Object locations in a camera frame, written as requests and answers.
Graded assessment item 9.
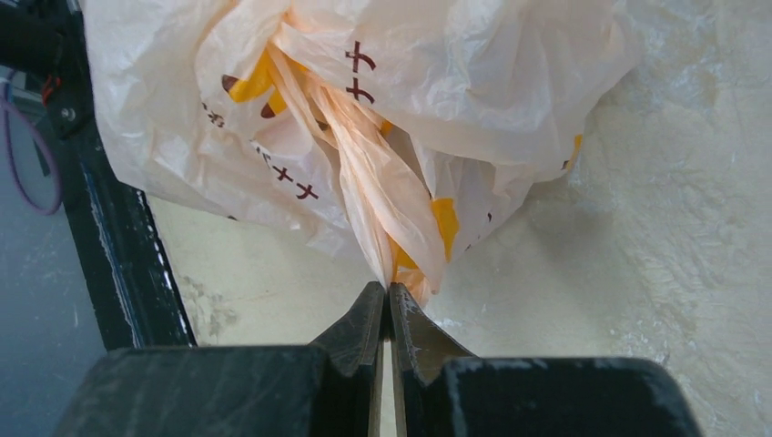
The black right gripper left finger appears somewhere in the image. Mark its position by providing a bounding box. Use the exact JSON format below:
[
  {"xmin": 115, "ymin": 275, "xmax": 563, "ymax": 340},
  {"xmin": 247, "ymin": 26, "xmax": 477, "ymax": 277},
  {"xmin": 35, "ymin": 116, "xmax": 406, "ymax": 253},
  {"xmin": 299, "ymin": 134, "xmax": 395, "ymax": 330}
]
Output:
[{"xmin": 55, "ymin": 282, "xmax": 385, "ymax": 436}]

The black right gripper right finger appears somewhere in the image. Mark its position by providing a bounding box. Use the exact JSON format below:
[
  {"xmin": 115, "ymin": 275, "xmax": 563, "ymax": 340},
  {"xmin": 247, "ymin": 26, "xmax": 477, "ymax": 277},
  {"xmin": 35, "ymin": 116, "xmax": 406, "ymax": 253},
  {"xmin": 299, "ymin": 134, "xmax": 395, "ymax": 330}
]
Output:
[{"xmin": 389, "ymin": 283, "xmax": 701, "ymax": 436}]

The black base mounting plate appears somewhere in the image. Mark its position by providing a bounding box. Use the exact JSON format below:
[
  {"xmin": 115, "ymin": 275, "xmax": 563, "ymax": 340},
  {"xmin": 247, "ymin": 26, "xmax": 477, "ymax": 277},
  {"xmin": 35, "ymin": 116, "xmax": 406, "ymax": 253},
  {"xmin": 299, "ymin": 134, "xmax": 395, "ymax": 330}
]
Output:
[{"xmin": 1, "ymin": 1, "xmax": 196, "ymax": 350}]

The translucent orange plastic bag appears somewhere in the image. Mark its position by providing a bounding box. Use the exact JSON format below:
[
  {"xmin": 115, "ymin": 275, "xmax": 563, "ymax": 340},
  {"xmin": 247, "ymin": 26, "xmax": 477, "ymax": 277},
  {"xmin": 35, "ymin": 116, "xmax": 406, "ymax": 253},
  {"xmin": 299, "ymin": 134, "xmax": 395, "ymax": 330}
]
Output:
[{"xmin": 80, "ymin": 1, "xmax": 639, "ymax": 299}]

